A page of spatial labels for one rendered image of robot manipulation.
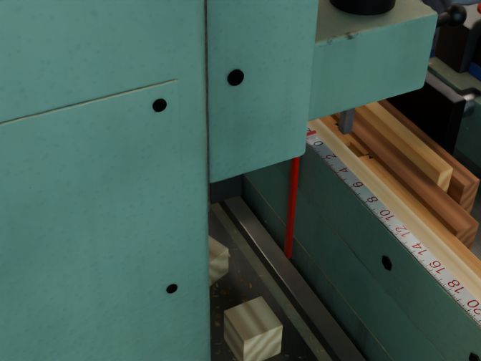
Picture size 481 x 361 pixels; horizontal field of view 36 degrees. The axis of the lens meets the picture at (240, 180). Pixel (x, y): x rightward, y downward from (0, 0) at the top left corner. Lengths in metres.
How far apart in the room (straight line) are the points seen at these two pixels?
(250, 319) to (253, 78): 0.24
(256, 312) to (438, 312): 0.17
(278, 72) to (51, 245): 0.18
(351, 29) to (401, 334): 0.24
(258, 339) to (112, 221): 0.24
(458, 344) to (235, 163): 0.20
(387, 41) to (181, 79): 0.22
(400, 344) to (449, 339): 0.07
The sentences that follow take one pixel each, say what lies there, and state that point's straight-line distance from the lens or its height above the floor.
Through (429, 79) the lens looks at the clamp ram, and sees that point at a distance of 0.66.
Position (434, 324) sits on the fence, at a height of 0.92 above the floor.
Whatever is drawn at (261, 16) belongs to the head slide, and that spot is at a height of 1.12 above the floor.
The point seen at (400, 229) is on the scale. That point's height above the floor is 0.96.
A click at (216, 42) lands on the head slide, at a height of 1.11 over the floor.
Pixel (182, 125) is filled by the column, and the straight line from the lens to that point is 0.42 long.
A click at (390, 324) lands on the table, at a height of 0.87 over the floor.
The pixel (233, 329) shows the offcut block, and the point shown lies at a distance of 0.63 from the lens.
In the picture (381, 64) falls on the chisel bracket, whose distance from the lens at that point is 0.59.
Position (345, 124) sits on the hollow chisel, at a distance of 0.64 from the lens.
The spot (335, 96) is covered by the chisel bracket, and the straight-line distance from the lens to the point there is 0.57.
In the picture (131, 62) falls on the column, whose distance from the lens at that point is 0.38.
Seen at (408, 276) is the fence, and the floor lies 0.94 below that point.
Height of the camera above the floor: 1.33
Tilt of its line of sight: 40 degrees down
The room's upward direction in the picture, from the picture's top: 1 degrees clockwise
